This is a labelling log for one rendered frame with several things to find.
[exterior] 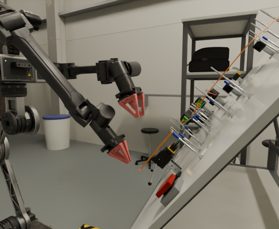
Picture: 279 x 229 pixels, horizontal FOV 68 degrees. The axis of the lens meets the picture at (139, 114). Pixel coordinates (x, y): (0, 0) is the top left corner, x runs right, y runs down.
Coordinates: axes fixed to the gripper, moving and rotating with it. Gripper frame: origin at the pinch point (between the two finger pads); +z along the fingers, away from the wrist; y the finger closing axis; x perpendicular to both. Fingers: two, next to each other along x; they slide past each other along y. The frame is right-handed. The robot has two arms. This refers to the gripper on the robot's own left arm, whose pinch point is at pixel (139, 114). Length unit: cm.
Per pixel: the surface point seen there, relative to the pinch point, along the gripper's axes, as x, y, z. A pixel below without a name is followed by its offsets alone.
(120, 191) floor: 133, 165, 68
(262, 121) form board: -30.5, -26.5, 12.4
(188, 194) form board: -12.2, -26.0, 20.9
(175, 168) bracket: -3.8, -0.8, 21.5
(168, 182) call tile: -8.0, -22.4, 18.4
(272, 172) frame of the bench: -34, 83, 67
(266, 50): -52, 41, -3
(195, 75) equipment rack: -18, 97, -13
